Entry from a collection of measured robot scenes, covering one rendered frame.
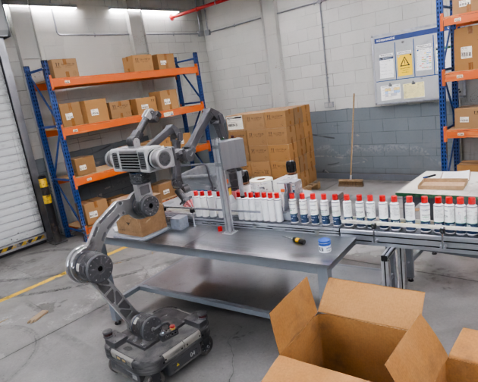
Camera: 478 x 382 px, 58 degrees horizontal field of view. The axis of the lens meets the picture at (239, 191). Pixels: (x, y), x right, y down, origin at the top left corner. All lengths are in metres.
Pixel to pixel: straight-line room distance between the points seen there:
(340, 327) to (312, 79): 6.51
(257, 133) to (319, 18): 2.24
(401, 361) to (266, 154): 5.66
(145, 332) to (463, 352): 2.12
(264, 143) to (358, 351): 5.31
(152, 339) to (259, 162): 4.22
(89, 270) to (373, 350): 1.72
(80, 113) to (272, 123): 2.75
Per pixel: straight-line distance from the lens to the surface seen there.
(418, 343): 1.26
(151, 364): 2.92
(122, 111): 6.90
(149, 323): 3.03
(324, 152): 7.84
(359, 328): 1.52
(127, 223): 3.33
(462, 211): 2.53
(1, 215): 6.76
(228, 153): 2.87
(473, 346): 1.40
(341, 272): 3.69
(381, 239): 2.66
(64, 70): 6.48
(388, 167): 7.38
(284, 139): 6.43
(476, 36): 6.03
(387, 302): 1.51
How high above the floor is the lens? 1.80
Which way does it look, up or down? 13 degrees down
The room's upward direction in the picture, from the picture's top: 8 degrees counter-clockwise
